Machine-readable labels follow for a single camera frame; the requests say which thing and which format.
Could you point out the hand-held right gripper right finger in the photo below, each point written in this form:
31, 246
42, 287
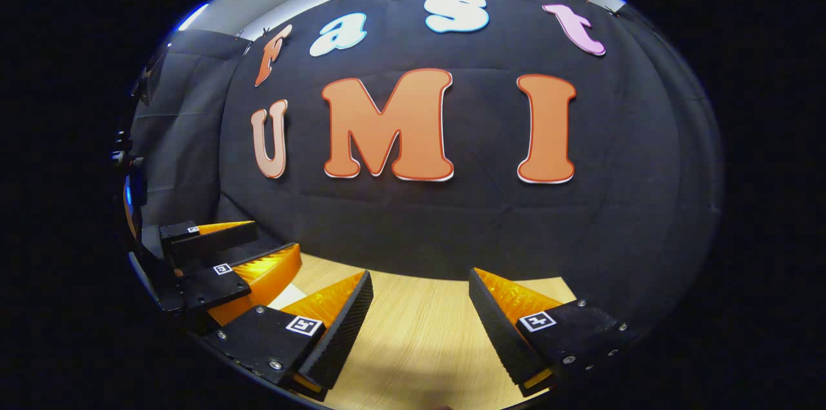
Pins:
497, 332

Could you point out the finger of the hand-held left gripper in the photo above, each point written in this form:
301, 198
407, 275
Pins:
213, 284
213, 242

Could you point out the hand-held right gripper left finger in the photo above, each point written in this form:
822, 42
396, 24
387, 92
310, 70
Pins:
345, 332

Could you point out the pale yellow suitcase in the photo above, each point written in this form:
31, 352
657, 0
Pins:
287, 297

